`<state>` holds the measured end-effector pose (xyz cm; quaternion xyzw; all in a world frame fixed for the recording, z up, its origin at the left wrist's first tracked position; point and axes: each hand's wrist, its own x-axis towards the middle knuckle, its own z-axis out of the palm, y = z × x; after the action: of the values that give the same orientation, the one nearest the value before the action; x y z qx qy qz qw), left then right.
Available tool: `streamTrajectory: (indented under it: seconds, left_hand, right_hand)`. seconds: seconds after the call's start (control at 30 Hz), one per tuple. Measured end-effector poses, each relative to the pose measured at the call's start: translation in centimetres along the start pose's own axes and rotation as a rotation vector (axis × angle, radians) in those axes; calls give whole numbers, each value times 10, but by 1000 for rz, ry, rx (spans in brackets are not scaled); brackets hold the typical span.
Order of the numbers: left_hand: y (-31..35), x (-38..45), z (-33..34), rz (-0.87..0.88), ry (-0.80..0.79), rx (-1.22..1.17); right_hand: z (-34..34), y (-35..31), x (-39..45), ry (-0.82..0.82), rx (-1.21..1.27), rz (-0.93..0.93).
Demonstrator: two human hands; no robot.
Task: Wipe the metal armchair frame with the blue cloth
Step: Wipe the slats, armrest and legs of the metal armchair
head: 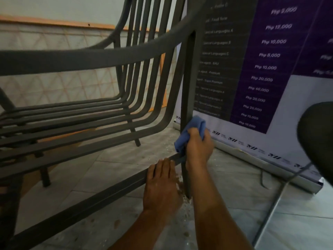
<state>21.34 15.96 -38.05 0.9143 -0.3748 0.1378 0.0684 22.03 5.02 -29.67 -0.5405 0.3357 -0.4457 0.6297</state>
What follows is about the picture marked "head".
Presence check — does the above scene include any person's right hand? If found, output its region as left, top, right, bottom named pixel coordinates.
left=185, top=127, right=215, bottom=170

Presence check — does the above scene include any person's left hand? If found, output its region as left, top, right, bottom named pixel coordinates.
left=143, top=158, right=183, bottom=214

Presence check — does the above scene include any blue cleaning cloth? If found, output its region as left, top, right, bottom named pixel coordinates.
left=174, top=116, right=211, bottom=157

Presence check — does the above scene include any dark grey metal chair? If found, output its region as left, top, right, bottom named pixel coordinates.
left=0, top=0, right=209, bottom=250

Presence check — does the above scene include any person's right forearm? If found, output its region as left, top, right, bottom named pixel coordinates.
left=186, top=163, right=253, bottom=250

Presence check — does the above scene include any person's left forearm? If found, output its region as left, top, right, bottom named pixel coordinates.
left=109, top=208, right=180, bottom=250

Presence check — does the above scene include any purple and white printed banner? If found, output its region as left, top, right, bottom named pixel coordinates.
left=176, top=0, right=333, bottom=186

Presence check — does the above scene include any grey metal rod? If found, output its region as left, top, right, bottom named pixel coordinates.
left=252, top=163, right=313, bottom=250

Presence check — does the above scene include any black rounded seat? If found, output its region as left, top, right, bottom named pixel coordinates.
left=297, top=101, right=333, bottom=187

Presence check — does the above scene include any silver banner base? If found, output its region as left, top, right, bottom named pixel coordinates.
left=210, top=140, right=325, bottom=194

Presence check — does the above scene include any wood-framed patterned panel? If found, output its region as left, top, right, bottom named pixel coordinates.
left=0, top=14, right=167, bottom=111

